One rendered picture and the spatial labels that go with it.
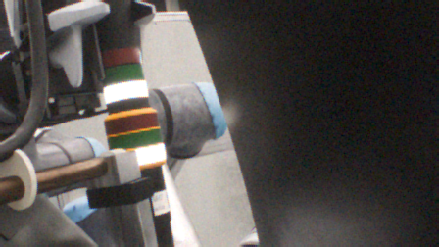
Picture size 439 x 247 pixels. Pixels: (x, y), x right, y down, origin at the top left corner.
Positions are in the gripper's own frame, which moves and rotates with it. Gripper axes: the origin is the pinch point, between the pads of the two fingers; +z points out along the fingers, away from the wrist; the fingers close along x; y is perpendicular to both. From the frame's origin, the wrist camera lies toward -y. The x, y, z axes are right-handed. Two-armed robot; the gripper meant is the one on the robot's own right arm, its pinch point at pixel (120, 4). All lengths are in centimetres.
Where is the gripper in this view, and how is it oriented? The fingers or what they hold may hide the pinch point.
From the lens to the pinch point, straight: 39.0
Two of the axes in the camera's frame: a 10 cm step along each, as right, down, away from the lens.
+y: 1.8, 9.8, 0.5
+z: 6.3, -0.8, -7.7
